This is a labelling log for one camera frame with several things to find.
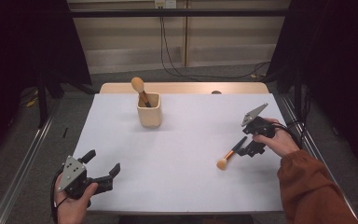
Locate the person's left hand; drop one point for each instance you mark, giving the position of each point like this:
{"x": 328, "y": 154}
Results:
{"x": 71, "y": 211}

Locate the large makeup brush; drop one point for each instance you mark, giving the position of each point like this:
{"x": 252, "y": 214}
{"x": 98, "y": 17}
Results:
{"x": 137, "y": 84}

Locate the white table mat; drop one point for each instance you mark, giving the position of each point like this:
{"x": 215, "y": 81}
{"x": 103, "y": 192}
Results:
{"x": 183, "y": 149}

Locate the beige square cup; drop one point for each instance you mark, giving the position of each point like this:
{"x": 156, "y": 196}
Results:
{"x": 149, "y": 118}

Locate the small makeup brush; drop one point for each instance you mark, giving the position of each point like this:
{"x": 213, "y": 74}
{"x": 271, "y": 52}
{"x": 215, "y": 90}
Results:
{"x": 230, "y": 154}

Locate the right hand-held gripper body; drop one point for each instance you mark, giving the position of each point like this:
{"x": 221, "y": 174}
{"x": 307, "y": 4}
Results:
{"x": 261, "y": 127}

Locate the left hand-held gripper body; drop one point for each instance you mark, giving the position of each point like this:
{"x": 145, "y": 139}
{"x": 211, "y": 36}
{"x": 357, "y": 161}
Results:
{"x": 74, "y": 180}

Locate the metal floor rail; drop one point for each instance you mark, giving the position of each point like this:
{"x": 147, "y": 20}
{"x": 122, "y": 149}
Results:
{"x": 21, "y": 174}
{"x": 289, "y": 105}

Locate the white wall socket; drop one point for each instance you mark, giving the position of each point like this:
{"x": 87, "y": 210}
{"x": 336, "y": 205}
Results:
{"x": 167, "y": 3}

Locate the person's right hand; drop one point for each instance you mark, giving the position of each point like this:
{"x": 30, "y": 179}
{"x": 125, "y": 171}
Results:
{"x": 281, "y": 141}

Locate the small black floor object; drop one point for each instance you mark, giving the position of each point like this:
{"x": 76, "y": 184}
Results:
{"x": 65, "y": 132}

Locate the yellow floor tape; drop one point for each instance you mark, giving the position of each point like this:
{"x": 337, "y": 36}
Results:
{"x": 31, "y": 103}

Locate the black metal stand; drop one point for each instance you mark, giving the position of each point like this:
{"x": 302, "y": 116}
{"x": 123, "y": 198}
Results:
{"x": 42, "y": 105}

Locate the black curtain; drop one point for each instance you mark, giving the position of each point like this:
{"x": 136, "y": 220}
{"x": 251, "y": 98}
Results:
{"x": 338, "y": 62}
{"x": 18, "y": 46}

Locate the black horizontal frame bar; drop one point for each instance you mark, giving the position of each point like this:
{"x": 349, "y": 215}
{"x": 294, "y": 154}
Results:
{"x": 121, "y": 13}

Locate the dark round table grommet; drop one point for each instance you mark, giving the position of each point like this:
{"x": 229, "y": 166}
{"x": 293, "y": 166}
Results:
{"x": 216, "y": 92}

